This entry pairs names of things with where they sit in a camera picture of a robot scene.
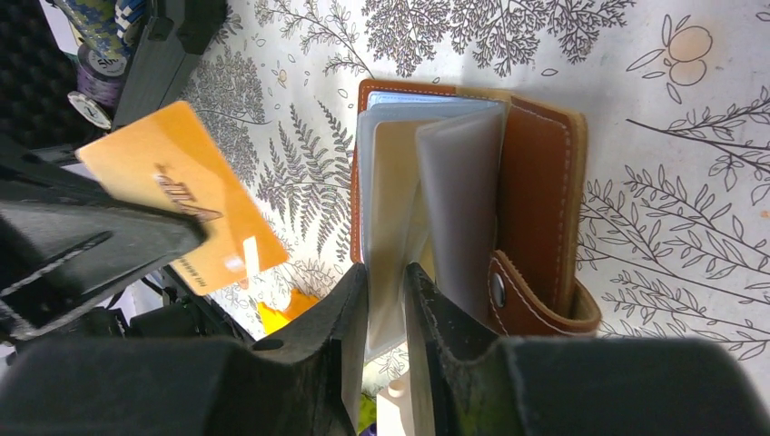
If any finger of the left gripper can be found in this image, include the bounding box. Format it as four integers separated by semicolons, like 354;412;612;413
1;135;207;343

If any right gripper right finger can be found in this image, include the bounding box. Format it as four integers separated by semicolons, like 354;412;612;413
404;263;499;435

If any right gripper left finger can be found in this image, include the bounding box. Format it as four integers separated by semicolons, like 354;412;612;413
252;263;369;435

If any brown leather card holder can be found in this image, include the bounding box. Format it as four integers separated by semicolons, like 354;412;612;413
350;79;601;360

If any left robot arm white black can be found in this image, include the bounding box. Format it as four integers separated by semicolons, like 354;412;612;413
1;136;252;351

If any orange green brown card stack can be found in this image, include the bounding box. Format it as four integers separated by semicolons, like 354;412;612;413
257;288;320;335

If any white dealer chip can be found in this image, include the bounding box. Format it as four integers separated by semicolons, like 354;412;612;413
67;91;113;131

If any purple chip stack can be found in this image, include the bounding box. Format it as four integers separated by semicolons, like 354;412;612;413
77;45;128;112

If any black poker chip case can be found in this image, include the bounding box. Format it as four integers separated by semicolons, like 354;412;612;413
1;1;228;153

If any blue yellow fifty chip stack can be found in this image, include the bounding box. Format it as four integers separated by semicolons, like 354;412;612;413
53;0;147;58

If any floral patterned table mat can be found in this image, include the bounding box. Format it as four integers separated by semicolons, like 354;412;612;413
180;0;770;422

